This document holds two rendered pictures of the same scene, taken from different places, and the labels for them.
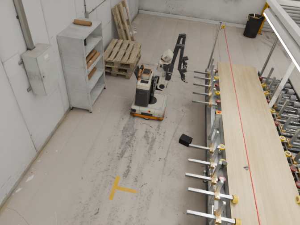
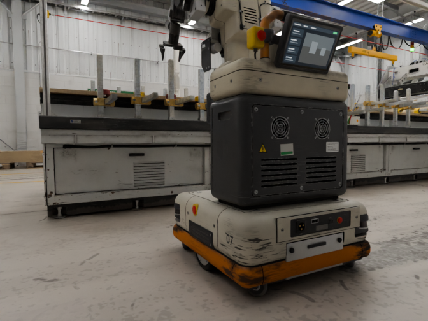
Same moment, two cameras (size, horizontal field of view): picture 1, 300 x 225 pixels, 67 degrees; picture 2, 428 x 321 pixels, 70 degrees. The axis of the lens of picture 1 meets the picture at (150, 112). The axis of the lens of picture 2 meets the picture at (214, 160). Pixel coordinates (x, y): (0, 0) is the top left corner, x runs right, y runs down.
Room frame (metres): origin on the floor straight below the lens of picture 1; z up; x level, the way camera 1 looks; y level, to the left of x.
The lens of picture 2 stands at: (4.61, 1.05, 0.52)
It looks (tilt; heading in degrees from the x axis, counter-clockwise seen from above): 3 degrees down; 236
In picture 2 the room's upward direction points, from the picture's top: straight up
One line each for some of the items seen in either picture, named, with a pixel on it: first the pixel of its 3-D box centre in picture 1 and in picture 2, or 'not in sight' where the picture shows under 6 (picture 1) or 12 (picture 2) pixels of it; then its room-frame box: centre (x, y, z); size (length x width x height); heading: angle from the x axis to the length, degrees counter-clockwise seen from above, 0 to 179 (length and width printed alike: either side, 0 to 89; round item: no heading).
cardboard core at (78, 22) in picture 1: (82, 22); not in sight; (3.95, 1.34, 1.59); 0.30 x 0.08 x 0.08; 84
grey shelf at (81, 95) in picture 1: (85, 66); not in sight; (3.84, 1.34, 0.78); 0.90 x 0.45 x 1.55; 174
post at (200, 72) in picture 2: (210, 91); (201, 99); (3.32, -1.02, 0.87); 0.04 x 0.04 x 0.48; 84
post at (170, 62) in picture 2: (210, 81); (171, 91); (3.57, -1.05, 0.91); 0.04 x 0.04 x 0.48; 84
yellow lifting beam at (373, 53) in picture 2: not in sight; (374, 53); (-2.77, -2.98, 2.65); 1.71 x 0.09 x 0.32; 174
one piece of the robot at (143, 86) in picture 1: (146, 86); (274, 127); (3.66, 0.12, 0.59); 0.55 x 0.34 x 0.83; 174
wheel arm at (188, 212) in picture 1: (212, 217); (388, 104); (1.05, -0.71, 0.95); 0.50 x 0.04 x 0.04; 84
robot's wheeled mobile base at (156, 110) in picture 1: (149, 104); (261, 222); (3.65, 0.03, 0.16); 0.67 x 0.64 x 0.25; 84
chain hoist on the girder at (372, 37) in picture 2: not in sight; (374, 41); (-2.77, -2.98, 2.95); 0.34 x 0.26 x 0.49; 174
